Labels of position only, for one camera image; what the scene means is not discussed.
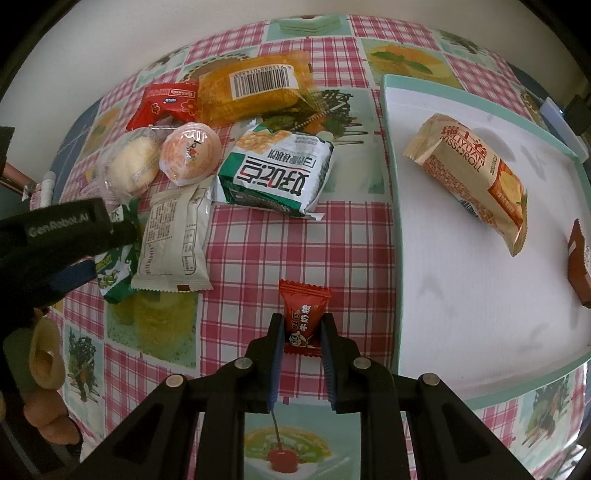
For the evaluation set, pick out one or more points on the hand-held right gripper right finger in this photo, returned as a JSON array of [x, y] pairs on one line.
[[328, 364]]

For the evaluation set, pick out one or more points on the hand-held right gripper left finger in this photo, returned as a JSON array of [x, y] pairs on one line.
[[275, 360]]

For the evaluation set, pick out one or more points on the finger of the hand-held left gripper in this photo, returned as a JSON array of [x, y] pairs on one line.
[[74, 278], [124, 230]]

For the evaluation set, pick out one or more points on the green biscuit packet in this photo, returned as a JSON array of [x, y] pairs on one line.
[[117, 277]]

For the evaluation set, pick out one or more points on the red candy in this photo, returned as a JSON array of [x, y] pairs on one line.
[[302, 309]]

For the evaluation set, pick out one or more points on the clear cream bun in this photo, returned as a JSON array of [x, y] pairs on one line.
[[131, 164]]

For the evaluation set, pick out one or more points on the white tray with teal rim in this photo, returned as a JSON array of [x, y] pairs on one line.
[[452, 277]]

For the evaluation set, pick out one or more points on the orange swiss roll packet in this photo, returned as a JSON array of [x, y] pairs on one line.
[[466, 170]]

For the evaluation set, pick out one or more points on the person's left hand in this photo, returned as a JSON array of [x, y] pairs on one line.
[[51, 415]]

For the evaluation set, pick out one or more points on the white snack packet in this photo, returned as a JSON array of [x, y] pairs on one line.
[[171, 235]]

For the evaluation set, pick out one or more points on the blue plaid cloth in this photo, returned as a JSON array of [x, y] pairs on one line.
[[69, 143]]

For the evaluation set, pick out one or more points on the pink checkered dessert tablecloth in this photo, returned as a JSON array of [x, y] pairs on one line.
[[258, 258]]

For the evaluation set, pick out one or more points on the orange jelly cup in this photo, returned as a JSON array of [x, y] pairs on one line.
[[189, 150]]

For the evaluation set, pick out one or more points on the red snack packet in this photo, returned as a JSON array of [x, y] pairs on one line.
[[157, 106]]

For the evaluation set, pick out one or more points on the green and white cracker packet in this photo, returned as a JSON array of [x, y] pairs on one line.
[[272, 175]]

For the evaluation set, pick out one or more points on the orange cake packet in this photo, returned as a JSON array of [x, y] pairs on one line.
[[258, 99]]

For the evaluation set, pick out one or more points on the brown snack packet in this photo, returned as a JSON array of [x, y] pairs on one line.
[[579, 263]]

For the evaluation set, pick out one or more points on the white box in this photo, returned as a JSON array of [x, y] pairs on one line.
[[551, 115]]

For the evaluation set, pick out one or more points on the dark device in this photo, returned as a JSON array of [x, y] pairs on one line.
[[577, 115]]

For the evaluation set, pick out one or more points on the wooden chair frame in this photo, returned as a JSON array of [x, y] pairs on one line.
[[14, 175]]

